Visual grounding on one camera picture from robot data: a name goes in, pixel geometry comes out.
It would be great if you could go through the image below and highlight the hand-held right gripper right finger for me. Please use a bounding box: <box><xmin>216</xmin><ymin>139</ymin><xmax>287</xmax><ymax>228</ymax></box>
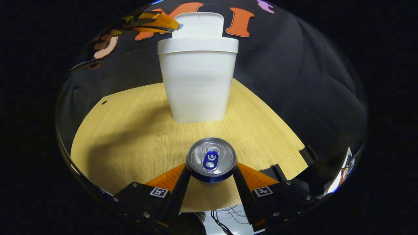
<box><xmin>233</xmin><ymin>162</ymin><xmax>319</xmax><ymax>232</ymax></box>

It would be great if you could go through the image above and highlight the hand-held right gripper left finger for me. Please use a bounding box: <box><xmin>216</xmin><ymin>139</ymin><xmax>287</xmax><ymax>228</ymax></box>
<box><xmin>113</xmin><ymin>163</ymin><xmax>191</xmax><ymax>229</ymax></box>

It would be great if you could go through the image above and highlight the blue pop can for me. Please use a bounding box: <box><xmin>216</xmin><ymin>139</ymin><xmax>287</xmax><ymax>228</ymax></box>
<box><xmin>185</xmin><ymin>137</ymin><xmax>238</xmax><ymax>183</ymax></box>

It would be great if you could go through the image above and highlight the white desktop garbage bin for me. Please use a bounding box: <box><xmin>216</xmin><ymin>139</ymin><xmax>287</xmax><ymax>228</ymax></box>
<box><xmin>157</xmin><ymin>12</ymin><xmax>239</xmax><ymax>124</ymax></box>

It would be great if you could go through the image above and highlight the white printed sheet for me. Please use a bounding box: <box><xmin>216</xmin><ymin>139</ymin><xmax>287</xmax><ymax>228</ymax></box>
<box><xmin>323</xmin><ymin>147</ymin><xmax>355</xmax><ymax>196</ymax></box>

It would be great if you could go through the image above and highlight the black backdrop cloth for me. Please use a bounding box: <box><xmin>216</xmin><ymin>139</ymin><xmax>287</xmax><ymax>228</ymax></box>
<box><xmin>57</xmin><ymin>0</ymin><xmax>368</xmax><ymax>196</ymax></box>

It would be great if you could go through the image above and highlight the white cable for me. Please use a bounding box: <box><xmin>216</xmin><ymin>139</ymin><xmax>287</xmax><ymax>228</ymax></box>
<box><xmin>222</xmin><ymin>206</ymin><xmax>249</xmax><ymax>226</ymax></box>

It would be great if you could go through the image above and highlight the black cable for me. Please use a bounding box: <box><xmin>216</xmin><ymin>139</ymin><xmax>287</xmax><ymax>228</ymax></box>
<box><xmin>211</xmin><ymin>211</ymin><xmax>234</xmax><ymax>235</ymax></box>

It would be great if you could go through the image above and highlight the black table bracket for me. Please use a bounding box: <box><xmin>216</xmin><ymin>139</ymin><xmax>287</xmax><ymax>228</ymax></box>
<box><xmin>261</xmin><ymin>164</ymin><xmax>287</xmax><ymax>181</ymax></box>
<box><xmin>300</xmin><ymin>145</ymin><xmax>318</xmax><ymax>165</ymax></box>

